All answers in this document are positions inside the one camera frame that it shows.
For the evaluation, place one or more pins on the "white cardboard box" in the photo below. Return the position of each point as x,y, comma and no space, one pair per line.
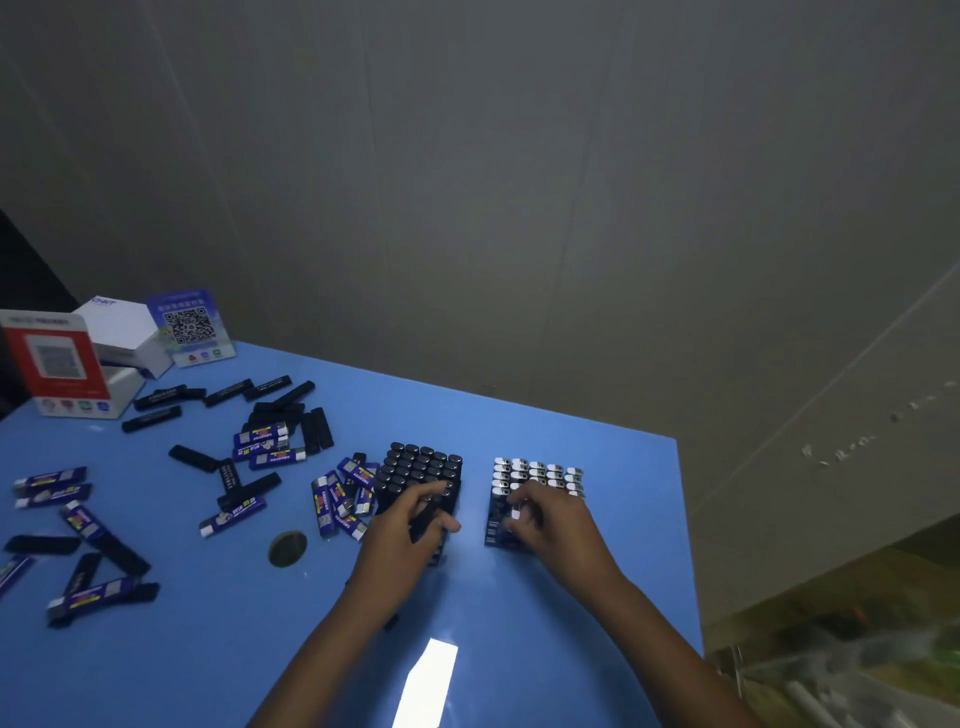
120,326

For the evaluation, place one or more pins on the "person's right forearm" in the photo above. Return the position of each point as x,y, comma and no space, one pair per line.
667,660

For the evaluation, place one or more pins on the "person's left hand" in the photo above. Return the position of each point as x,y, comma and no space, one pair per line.
390,555

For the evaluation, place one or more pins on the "blue code sign stand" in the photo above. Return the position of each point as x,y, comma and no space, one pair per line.
189,326

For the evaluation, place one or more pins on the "person's left forearm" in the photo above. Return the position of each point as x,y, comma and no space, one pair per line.
315,660

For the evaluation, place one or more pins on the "crumpled clear plastic bags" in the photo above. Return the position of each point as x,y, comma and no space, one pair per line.
847,675

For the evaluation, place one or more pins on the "row of black lighters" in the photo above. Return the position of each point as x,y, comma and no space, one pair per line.
420,461

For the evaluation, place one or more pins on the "row of blue lighters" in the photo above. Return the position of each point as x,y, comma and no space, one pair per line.
540,472

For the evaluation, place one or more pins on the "red code sign stand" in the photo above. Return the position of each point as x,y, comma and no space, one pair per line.
52,360

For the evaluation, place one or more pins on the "dark round disc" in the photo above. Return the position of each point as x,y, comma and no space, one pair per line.
288,549

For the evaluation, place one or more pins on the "black grid tray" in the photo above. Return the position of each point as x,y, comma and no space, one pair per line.
493,536
439,559

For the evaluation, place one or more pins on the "person's right hand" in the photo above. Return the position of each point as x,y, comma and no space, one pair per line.
566,536

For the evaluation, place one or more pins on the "pile of mixed lighters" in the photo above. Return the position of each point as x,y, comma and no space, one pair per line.
259,435

